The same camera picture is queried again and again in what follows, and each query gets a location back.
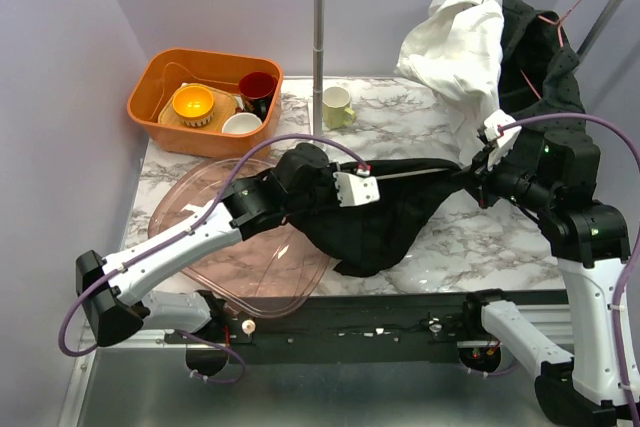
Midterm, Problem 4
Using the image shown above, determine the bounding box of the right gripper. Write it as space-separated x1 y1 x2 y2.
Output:
451 138 558 213

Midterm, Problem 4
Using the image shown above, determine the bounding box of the plain black garment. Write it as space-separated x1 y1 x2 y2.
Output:
289 158 470 278

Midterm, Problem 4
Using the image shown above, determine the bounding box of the black dotted garment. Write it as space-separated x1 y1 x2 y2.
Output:
498 0 585 120

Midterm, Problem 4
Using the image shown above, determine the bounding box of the white skirt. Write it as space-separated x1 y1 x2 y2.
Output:
395 0 504 164

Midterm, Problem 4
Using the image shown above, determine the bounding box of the pink wire hanger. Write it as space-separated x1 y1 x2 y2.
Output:
518 0 584 103

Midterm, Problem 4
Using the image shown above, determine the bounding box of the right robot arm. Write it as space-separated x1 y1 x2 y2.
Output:
459 126 639 426

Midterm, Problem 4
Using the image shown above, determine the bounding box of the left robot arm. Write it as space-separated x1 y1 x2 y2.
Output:
75 143 337 347

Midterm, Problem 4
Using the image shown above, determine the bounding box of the yellow-green mug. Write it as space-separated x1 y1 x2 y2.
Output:
322 86 357 129

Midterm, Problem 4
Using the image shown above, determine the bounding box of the clear pink plastic basin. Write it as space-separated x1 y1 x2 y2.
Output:
148 159 330 318

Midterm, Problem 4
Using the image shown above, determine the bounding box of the white bowl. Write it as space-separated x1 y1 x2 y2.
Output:
221 112 262 135

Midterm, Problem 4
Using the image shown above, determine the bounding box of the red and black mug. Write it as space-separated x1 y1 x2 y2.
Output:
238 72 277 121

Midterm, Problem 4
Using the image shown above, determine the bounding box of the yellow woven plate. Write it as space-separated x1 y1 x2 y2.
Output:
158 83 238 133

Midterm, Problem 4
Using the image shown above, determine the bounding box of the yellow bowl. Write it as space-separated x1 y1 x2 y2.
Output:
171 84 215 127

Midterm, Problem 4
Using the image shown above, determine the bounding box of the orange plastic bin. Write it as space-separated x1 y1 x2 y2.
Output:
127 48 283 159

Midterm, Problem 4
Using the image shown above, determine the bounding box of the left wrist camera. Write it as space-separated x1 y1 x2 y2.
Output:
332 165 380 208

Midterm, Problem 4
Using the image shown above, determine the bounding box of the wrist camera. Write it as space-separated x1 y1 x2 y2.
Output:
481 109 521 171
332 165 380 208

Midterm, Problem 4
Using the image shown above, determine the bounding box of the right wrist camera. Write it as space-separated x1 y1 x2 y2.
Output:
481 109 521 171

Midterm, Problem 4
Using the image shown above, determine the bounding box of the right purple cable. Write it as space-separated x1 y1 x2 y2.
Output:
492 112 640 408

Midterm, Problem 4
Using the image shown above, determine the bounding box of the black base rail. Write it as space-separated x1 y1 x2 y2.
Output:
166 290 515 373

